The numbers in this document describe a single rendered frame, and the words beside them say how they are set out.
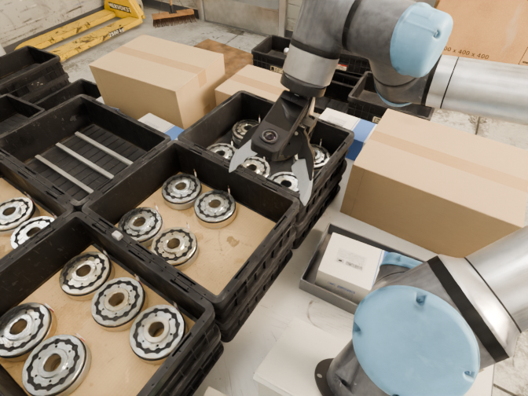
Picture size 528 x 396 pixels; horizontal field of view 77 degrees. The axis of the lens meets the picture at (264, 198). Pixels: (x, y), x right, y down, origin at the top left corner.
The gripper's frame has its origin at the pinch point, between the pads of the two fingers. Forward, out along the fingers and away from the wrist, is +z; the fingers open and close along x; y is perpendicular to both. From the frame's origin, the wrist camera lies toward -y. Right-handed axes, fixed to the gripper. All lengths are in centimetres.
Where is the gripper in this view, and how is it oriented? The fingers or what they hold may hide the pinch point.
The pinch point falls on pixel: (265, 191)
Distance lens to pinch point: 59.8
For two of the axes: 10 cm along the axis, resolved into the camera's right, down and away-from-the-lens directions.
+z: -2.6, 7.9, 5.5
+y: 3.5, -4.5, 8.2
